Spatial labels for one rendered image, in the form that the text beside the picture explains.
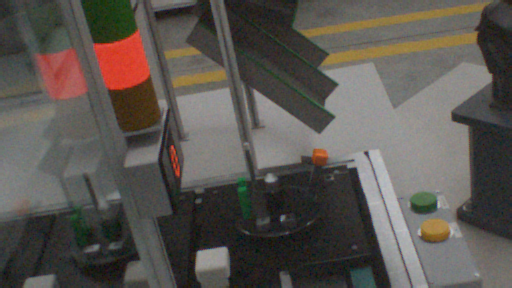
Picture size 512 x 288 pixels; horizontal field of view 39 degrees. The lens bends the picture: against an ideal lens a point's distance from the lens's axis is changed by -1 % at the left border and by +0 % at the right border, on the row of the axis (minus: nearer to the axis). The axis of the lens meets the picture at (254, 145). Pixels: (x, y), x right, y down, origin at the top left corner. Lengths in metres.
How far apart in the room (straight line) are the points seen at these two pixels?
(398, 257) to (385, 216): 0.10
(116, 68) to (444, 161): 0.79
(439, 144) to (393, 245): 0.44
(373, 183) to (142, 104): 0.50
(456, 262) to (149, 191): 0.43
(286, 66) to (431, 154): 0.32
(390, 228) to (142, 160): 0.44
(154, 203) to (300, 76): 0.63
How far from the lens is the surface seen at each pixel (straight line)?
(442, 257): 1.00
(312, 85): 1.35
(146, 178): 0.76
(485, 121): 1.10
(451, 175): 1.34
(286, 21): 1.16
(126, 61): 0.74
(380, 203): 1.12
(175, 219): 1.14
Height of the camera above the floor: 1.59
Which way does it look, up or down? 29 degrees down
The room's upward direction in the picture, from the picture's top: 12 degrees counter-clockwise
